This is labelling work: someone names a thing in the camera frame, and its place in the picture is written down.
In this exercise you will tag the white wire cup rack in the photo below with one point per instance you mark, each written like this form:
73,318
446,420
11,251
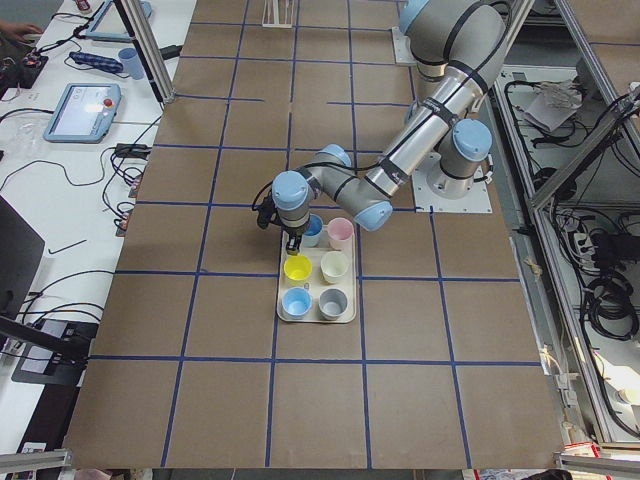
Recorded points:
278,13

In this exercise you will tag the near teach pendant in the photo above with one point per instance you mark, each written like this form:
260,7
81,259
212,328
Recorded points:
84,113

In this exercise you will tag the pink ikea cup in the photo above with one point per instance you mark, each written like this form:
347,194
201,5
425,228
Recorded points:
340,232

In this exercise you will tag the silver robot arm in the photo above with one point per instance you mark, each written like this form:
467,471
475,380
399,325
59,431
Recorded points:
467,41

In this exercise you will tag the grey ikea cup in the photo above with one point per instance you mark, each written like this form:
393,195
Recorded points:
333,304

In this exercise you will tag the cream plastic tray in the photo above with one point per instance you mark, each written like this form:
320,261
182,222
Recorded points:
319,283

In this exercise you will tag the blue checkered umbrella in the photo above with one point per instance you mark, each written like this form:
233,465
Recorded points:
105,64

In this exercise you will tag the light blue ikea cup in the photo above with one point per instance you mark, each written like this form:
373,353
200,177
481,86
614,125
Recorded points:
311,237

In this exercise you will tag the aluminium frame post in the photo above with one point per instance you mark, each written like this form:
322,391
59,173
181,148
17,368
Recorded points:
139,30

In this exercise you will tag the person's hand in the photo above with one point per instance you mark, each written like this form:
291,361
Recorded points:
17,31

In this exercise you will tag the blue ikea cup on tray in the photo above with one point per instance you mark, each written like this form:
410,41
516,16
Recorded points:
296,303

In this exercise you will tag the blue cup on desk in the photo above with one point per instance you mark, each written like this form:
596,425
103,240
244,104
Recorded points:
131,62

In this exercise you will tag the yellow ikea cup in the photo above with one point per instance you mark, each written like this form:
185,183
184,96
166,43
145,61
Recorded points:
297,270

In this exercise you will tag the teach pendant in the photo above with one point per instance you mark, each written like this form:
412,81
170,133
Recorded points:
84,113
107,25

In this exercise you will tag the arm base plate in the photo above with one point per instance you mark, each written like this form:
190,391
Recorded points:
437,192
401,48

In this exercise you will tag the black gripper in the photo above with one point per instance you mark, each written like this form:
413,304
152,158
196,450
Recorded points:
293,233

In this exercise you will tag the far teach pendant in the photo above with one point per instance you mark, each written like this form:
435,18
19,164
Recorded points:
107,25

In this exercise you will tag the white ikea cup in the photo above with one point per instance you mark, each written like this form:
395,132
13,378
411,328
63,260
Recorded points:
334,266

